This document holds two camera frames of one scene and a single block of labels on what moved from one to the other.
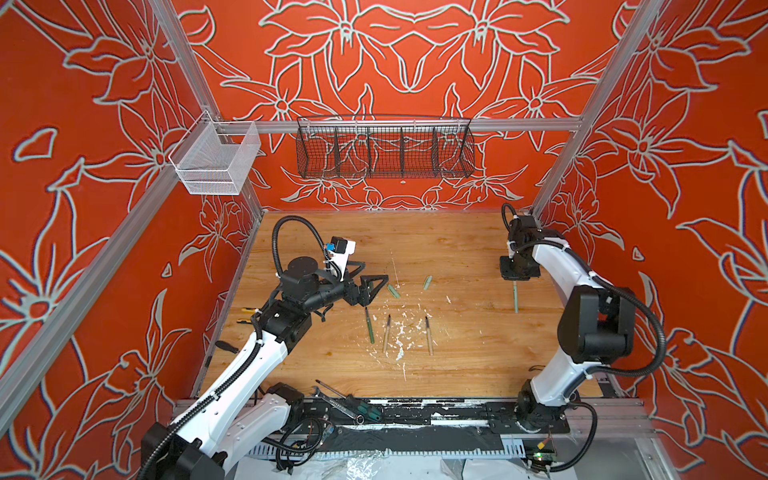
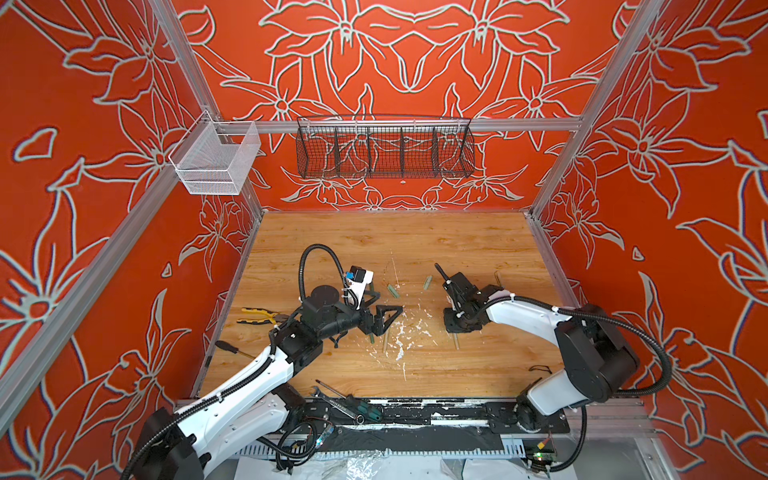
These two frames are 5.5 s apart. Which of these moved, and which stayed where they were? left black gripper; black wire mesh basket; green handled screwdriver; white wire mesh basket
Moved: left black gripper
Stayed: black wire mesh basket; white wire mesh basket; green handled screwdriver
